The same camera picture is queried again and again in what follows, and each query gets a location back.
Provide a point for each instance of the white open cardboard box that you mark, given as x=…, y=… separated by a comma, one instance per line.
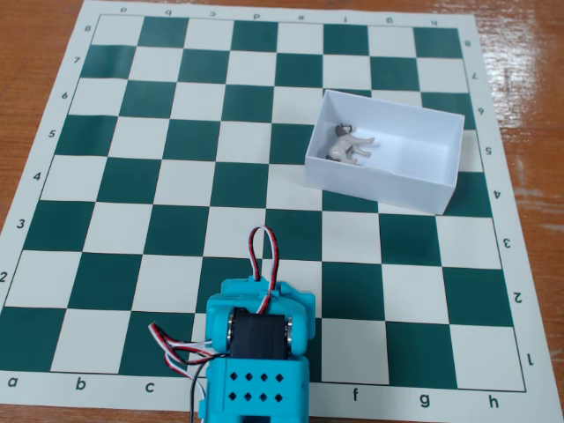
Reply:
x=410, y=132

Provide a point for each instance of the green white chessboard mat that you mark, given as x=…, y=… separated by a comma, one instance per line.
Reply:
x=176, y=132

